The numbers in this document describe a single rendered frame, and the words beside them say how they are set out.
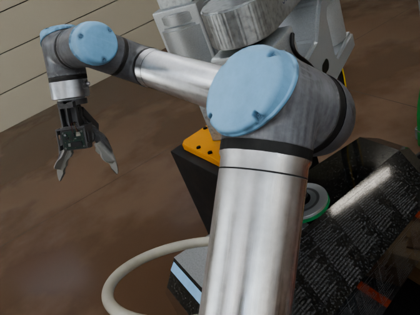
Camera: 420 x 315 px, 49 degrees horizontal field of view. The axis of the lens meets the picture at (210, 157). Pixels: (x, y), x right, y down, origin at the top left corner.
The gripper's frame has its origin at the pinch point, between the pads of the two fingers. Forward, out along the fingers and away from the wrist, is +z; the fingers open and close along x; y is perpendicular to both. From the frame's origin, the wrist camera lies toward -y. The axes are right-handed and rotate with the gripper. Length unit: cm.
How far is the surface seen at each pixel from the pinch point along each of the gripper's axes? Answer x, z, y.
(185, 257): 11, 49, -59
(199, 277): 17, 52, -47
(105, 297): 2.0, 27.9, 10.6
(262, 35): 49, -30, -28
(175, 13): 15, -50, -116
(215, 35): 35, -32, -30
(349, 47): 91, -23, -100
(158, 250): 10.5, 28.5, -17.2
